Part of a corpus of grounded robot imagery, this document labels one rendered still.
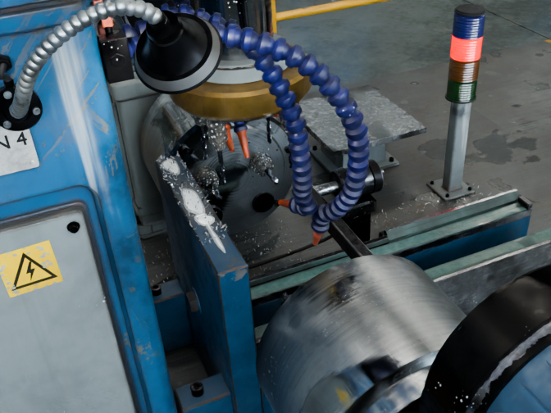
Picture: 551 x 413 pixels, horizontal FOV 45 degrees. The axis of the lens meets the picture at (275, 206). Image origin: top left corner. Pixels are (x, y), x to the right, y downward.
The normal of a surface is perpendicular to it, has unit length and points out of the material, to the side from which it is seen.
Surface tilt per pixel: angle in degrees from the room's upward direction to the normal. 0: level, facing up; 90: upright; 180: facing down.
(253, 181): 90
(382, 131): 0
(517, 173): 0
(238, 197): 90
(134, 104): 90
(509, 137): 0
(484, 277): 90
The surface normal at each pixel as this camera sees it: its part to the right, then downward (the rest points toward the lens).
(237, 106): 0.04, 0.56
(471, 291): 0.39, 0.51
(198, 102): -0.52, 0.51
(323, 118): -0.06, -0.82
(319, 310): -0.48, -0.60
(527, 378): -0.64, -0.46
